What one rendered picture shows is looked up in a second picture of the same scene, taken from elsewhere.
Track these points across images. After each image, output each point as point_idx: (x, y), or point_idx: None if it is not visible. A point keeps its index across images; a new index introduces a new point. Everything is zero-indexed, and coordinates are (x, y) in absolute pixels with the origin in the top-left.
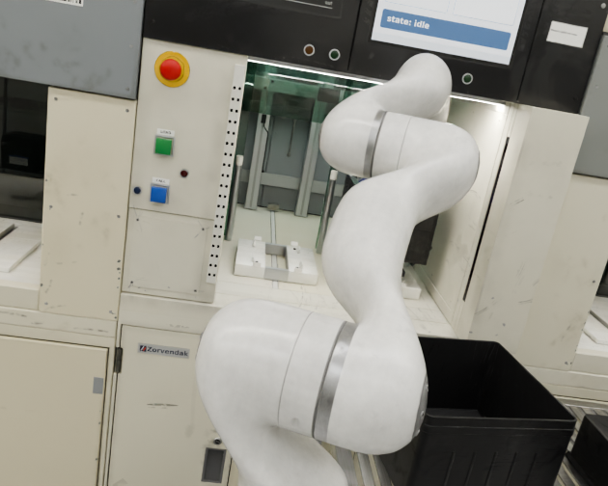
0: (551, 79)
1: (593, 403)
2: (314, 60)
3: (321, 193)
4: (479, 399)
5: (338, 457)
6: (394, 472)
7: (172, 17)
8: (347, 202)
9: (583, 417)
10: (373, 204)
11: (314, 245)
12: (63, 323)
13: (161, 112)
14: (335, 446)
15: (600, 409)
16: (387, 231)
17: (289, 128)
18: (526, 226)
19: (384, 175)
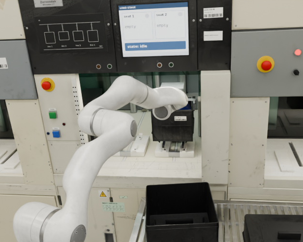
0: (211, 57)
1: (277, 202)
2: (101, 70)
3: None
4: (207, 208)
5: (129, 240)
6: None
7: (41, 65)
8: (72, 157)
9: (266, 211)
10: (77, 159)
11: None
12: (35, 187)
13: (48, 102)
14: (130, 235)
15: (280, 205)
16: (80, 170)
17: None
18: (214, 126)
19: (86, 143)
